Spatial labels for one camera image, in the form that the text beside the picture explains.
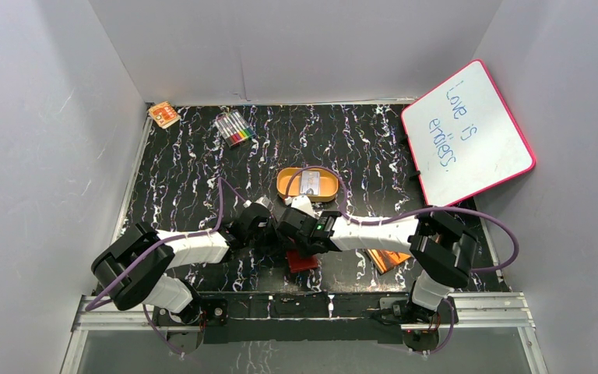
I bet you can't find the small orange card box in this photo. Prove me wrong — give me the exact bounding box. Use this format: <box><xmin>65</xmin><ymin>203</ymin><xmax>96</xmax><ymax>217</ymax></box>
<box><xmin>148</xmin><ymin>101</ymin><xmax>180</xmax><ymax>129</ymax></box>

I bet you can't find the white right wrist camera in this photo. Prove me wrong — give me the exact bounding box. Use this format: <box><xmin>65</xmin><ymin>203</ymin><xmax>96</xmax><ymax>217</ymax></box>
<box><xmin>284</xmin><ymin>195</ymin><xmax>317</xmax><ymax>217</ymax></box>

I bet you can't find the orange book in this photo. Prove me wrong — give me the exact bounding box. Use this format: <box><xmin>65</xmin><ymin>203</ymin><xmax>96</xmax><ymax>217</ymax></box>
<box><xmin>365</xmin><ymin>249</ymin><xmax>411</xmax><ymax>274</ymax></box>

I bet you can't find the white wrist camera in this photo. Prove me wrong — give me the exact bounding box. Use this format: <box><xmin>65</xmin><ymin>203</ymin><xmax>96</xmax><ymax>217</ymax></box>
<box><xmin>243</xmin><ymin>196</ymin><xmax>273</xmax><ymax>210</ymax></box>
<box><xmin>284</xmin><ymin>195</ymin><xmax>317</xmax><ymax>217</ymax></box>

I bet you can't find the pack of coloured markers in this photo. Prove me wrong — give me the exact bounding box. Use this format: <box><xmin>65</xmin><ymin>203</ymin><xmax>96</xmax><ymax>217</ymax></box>
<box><xmin>213</xmin><ymin>110</ymin><xmax>255</xmax><ymax>148</ymax></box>

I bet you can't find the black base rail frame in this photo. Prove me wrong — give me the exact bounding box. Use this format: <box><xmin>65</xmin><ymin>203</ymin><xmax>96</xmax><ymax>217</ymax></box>
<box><xmin>72</xmin><ymin>292</ymin><xmax>538</xmax><ymax>355</ymax></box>

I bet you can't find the red leather card holder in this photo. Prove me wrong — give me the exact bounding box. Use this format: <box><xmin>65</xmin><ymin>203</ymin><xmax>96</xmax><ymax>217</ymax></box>
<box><xmin>286</xmin><ymin>250</ymin><xmax>319</xmax><ymax>273</ymax></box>

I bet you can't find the pink framed whiteboard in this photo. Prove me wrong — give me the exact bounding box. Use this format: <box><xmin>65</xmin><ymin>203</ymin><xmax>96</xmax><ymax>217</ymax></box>
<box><xmin>401</xmin><ymin>59</ymin><xmax>536</xmax><ymax>206</ymax></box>

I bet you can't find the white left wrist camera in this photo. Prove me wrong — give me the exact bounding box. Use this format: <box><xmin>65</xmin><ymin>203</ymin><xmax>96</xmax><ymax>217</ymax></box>
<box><xmin>243</xmin><ymin>196</ymin><xmax>273</xmax><ymax>210</ymax></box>

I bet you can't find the orange oval tray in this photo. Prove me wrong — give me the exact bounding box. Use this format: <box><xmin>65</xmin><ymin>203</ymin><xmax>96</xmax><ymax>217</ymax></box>
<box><xmin>276</xmin><ymin>168</ymin><xmax>339</xmax><ymax>203</ymax></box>

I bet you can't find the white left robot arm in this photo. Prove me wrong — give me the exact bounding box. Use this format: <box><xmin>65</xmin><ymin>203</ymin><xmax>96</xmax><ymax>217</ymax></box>
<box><xmin>91</xmin><ymin>196</ymin><xmax>276</xmax><ymax>324</ymax></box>

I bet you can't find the silver credit card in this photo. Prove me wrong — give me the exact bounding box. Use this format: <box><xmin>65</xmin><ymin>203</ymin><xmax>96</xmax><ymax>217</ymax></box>
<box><xmin>299</xmin><ymin>170</ymin><xmax>321</xmax><ymax>196</ymax></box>

